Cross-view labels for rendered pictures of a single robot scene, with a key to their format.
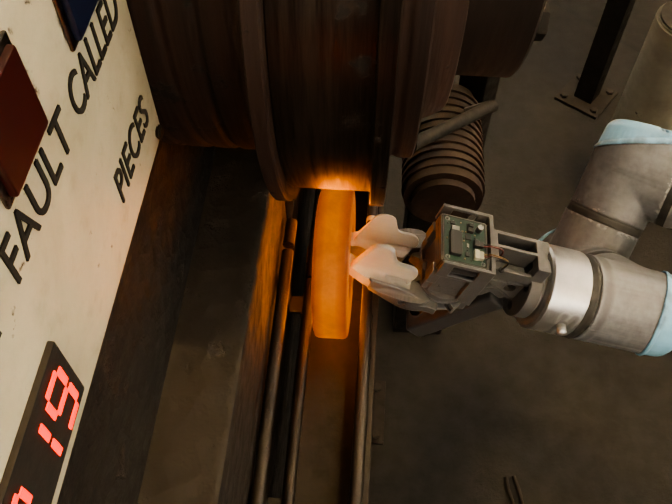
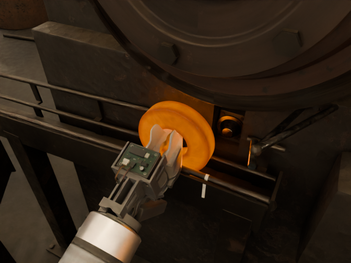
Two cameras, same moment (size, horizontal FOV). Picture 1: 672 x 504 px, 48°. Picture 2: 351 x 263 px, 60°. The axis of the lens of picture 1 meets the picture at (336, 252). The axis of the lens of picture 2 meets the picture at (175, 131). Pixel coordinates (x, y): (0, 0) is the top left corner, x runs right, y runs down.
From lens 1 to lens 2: 0.76 m
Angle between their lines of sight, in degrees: 68
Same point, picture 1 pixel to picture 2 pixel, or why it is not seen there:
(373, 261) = (155, 133)
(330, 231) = (168, 104)
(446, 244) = (139, 147)
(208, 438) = (89, 39)
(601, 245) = not seen: outside the picture
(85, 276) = not seen: outside the picture
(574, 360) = not seen: outside the picture
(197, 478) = (79, 36)
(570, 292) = (87, 223)
